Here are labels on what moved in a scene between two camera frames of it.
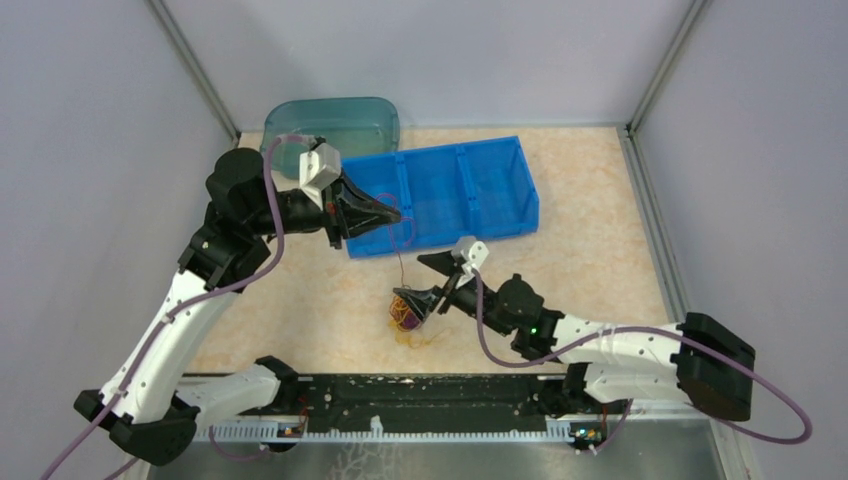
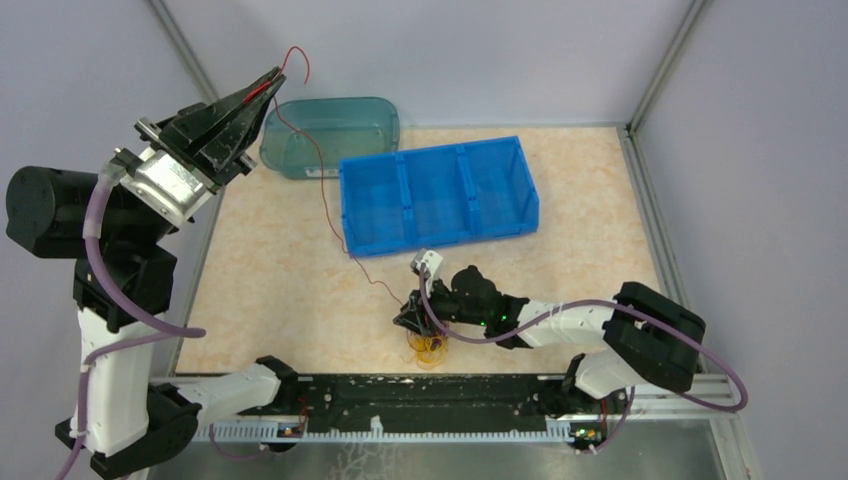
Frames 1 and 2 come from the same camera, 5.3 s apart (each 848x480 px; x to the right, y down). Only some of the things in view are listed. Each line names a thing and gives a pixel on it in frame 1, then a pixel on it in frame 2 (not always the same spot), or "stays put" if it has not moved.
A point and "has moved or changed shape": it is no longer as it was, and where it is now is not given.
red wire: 414,227 to 265,88
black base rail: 428,403 stays put
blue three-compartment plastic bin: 448,195 stays put
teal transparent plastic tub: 349,126 stays put
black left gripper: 349,212 to 194,137
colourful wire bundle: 405,321 has moved or changed shape
